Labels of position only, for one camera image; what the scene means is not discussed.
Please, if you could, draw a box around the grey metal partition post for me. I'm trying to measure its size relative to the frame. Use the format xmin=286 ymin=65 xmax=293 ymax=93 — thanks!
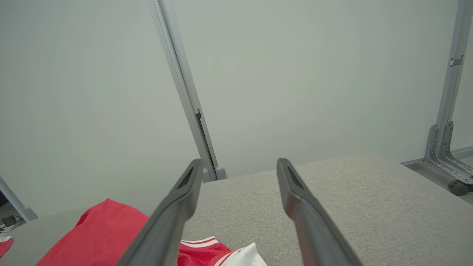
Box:
xmin=148 ymin=0 xmax=227 ymax=182

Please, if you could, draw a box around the black caster wheel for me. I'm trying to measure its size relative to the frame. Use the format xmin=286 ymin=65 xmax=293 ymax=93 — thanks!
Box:
xmin=448 ymin=180 xmax=470 ymax=196

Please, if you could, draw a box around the black power adapter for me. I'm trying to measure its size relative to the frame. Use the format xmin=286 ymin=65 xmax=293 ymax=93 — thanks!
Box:
xmin=1 ymin=215 xmax=23 ymax=228

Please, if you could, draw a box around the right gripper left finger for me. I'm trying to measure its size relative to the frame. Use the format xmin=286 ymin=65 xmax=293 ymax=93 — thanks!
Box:
xmin=116 ymin=159 xmax=204 ymax=266

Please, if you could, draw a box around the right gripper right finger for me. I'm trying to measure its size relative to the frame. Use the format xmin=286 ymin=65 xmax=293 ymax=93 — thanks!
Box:
xmin=276 ymin=158 xmax=364 ymax=266

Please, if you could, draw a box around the slim grey partition post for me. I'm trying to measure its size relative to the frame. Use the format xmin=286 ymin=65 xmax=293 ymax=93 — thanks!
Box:
xmin=0 ymin=175 xmax=38 ymax=222

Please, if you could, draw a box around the red shorts white waistband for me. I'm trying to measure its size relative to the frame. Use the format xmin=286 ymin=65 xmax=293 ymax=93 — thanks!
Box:
xmin=0 ymin=236 xmax=14 ymax=258

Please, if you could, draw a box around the grey post with angled brackets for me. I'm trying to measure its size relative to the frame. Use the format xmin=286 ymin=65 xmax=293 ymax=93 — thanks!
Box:
xmin=401 ymin=0 xmax=473 ymax=185

